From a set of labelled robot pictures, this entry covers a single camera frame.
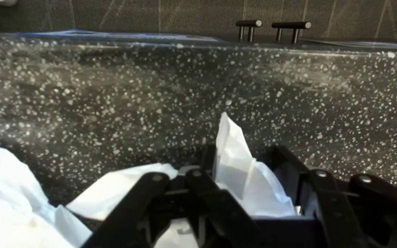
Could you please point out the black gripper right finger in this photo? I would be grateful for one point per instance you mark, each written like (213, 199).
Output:
(359, 210)

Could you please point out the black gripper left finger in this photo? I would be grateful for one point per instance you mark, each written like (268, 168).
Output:
(172, 215)

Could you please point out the white tissue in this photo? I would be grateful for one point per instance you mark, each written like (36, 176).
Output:
(10, 201)
(240, 173)

